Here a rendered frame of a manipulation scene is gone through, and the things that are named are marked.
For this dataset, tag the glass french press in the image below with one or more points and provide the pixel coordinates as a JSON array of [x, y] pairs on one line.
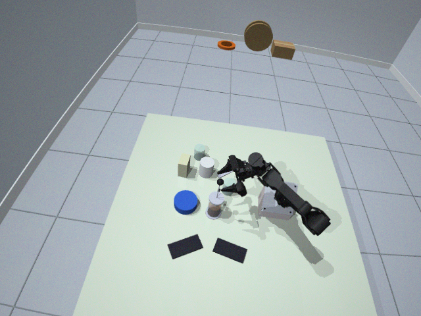
[[216, 199]]

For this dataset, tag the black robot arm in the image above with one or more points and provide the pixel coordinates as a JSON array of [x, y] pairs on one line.
[[316, 221]]

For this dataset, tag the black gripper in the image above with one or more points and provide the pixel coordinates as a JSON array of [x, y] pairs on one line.
[[238, 188]]

